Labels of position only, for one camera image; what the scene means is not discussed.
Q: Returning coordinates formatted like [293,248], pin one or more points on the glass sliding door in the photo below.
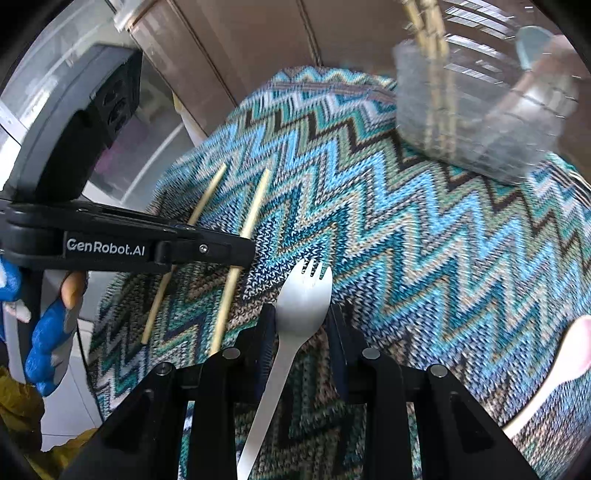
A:
[55,37]

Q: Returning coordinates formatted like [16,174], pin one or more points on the beige plastic bag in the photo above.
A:
[184,115]

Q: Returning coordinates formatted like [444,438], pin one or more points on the light blue ceramic spoon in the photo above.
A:
[531,46]

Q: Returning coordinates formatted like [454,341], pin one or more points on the person's yellow clothing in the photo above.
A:
[27,424]

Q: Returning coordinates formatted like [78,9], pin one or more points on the white spork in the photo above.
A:
[302,300]

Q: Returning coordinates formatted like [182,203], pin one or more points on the zigzag knitted cloth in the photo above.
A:
[392,258]

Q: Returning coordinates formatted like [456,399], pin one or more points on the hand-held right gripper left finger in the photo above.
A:
[267,350]

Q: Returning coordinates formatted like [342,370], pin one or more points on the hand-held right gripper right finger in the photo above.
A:
[339,350]

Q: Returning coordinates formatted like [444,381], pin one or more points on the bamboo chopstick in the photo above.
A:
[256,203]
[444,60]
[434,60]
[419,60]
[210,191]

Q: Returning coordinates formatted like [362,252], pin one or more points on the person's left hand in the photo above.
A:
[48,341]

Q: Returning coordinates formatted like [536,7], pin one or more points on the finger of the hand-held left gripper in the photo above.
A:
[207,251]

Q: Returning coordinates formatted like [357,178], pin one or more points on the cream white spoon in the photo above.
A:
[572,355]

